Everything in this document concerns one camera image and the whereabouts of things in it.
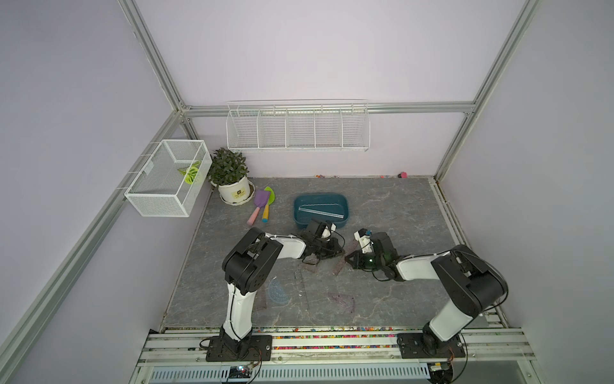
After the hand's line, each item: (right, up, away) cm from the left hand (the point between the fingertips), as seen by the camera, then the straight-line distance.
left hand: (345, 255), depth 92 cm
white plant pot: (-47, +25, +12) cm, 55 cm away
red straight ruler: (-3, -5, -1) cm, 7 cm away
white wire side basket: (-63, +28, -9) cm, 69 cm away
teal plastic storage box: (-7, +18, +17) cm, 26 cm away
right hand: (0, -1, 0) cm, 1 cm away
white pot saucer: (-42, +25, +22) cm, 54 cm away
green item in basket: (-55, +31, -11) cm, 64 cm away
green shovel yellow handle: (-34, +18, +16) cm, 42 cm away
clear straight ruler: (-9, +16, +14) cm, 23 cm away
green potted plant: (-48, +35, +5) cm, 60 cm away
